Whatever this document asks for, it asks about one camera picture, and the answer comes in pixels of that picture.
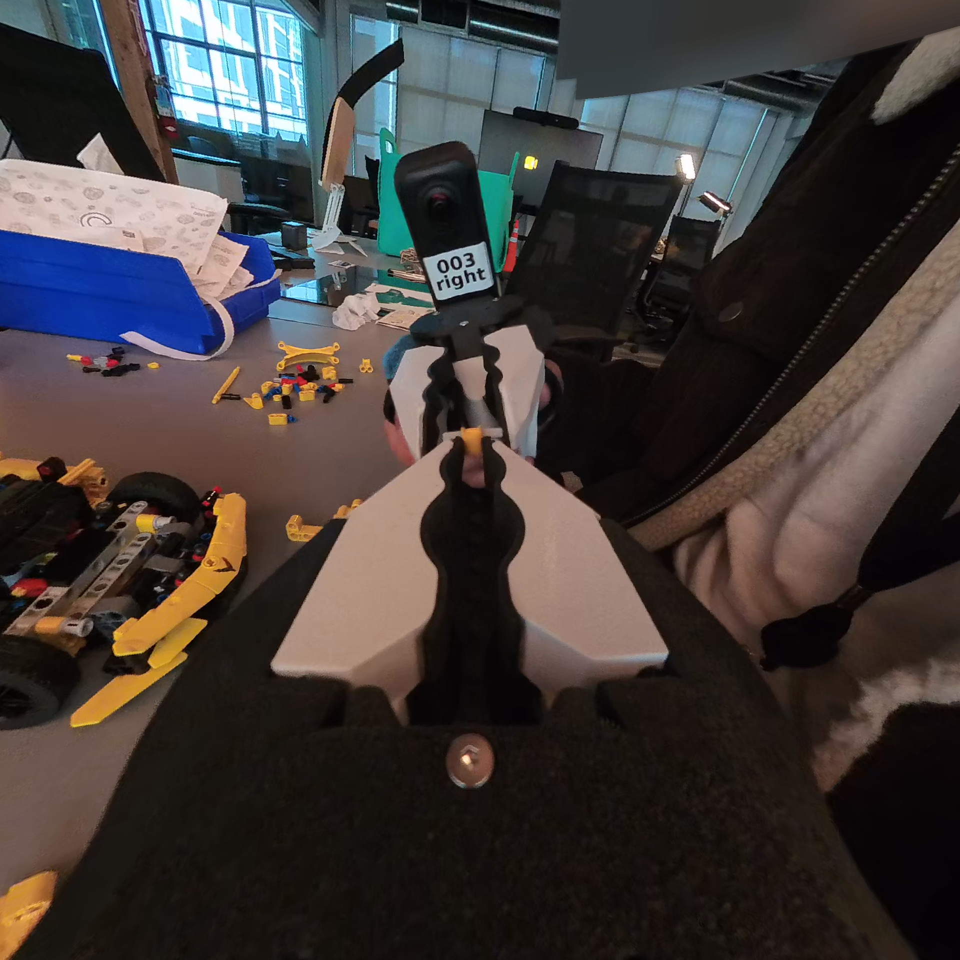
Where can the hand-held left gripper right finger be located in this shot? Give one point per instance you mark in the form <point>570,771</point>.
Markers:
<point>585,585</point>

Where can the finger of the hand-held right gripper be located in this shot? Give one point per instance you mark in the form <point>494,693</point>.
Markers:
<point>411,390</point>
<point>521,382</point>

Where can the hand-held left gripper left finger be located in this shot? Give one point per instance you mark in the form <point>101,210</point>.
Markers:
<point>360,592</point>

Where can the yellow connector with grey axle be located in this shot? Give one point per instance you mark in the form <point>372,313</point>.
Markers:
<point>472,439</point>

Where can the yellow perforated brick piece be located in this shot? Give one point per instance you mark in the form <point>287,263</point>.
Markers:
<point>304,529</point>

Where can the yellow brick toy car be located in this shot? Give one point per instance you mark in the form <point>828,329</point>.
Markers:
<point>217,540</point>

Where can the yellow curved panel piece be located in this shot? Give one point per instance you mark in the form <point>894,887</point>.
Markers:
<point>26,911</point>

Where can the person's right forearm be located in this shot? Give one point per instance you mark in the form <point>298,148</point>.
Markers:
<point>600,420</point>

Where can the grey desk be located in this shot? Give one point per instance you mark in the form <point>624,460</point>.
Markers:
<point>150,427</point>

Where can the person's right hand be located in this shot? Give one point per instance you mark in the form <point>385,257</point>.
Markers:
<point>401,442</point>

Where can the green felt tote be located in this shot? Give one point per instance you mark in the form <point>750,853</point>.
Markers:
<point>499,202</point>

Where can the wooden model kit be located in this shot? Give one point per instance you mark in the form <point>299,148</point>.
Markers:
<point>412,266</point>

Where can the green and white leaflet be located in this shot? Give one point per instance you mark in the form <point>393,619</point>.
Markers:
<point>401,315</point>

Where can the orange traffic cone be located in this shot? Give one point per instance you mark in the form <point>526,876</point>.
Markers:
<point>510,251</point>

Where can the white crumpled paper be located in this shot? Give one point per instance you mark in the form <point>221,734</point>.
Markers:
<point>356,311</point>

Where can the pile of small brick pieces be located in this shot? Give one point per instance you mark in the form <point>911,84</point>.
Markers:
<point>300,390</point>

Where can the large display screen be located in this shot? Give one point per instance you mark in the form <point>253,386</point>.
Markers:
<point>570,150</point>

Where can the black mesh office chair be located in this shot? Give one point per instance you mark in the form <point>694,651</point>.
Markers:
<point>600,240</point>

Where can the yellow axle stick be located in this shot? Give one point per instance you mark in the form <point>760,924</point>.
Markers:
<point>227,382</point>

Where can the person's white hoodie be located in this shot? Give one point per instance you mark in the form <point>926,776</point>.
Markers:
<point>787,540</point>

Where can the studio light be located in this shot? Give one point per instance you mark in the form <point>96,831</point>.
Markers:
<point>716,202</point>
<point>685,166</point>

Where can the white paper strip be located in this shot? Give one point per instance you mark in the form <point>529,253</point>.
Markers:
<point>165,346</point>

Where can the person's black fleece-lined jacket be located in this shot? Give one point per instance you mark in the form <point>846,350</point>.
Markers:
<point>787,300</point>

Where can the heap of dark pins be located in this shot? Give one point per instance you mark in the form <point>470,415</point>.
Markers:
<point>112,364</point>

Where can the blue plastic bin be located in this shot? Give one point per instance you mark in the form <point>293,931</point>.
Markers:
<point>97,292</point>

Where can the white printed paper bag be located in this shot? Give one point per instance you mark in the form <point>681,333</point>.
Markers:
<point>112,202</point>

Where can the black upright panel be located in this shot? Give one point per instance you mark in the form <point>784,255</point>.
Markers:
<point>60,97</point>

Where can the yellow curved frame piece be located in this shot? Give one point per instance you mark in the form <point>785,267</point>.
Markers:
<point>307,354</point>

